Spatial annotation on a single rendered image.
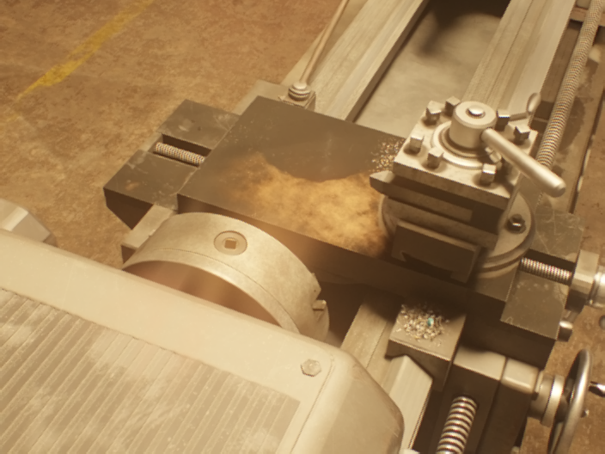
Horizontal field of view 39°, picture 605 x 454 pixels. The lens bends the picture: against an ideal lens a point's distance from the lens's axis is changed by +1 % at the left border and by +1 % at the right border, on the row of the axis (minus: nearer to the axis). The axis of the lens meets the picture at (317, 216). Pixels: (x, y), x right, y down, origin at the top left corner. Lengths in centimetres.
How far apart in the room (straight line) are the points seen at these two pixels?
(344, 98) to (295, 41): 181
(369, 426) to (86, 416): 21
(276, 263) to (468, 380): 56
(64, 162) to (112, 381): 236
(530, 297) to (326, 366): 77
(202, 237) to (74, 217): 186
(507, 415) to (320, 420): 82
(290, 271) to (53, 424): 38
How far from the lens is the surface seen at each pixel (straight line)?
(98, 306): 72
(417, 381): 130
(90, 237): 271
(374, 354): 133
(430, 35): 229
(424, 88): 209
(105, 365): 67
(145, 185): 153
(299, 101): 171
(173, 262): 92
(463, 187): 117
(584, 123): 267
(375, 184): 123
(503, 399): 142
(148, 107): 321
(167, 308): 71
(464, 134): 119
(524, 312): 138
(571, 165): 249
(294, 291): 94
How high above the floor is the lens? 187
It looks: 43 degrees down
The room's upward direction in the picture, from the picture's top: 5 degrees clockwise
